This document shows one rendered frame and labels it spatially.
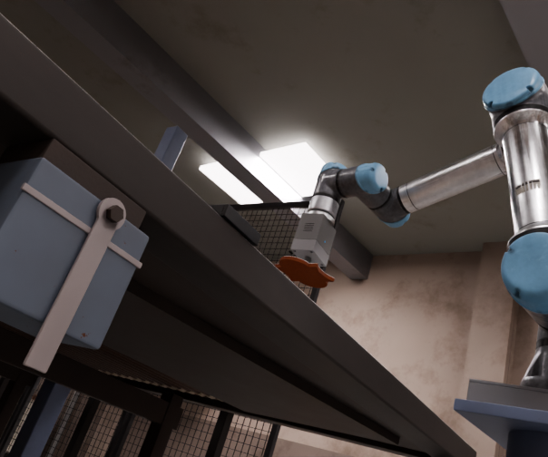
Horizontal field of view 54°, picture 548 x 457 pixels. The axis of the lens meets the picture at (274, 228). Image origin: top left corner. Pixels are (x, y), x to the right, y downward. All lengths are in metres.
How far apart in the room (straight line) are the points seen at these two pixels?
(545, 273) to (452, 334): 3.93
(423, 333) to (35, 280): 4.59
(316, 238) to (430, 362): 3.61
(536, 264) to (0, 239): 0.76
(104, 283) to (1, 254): 0.10
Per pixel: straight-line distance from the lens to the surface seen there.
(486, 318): 4.63
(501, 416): 0.95
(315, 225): 1.32
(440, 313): 4.97
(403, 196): 1.39
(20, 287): 0.48
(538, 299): 0.94
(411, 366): 4.89
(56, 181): 0.49
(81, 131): 0.53
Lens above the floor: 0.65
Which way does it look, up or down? 25 degrees up
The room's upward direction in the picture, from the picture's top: 19 degrees clockwise
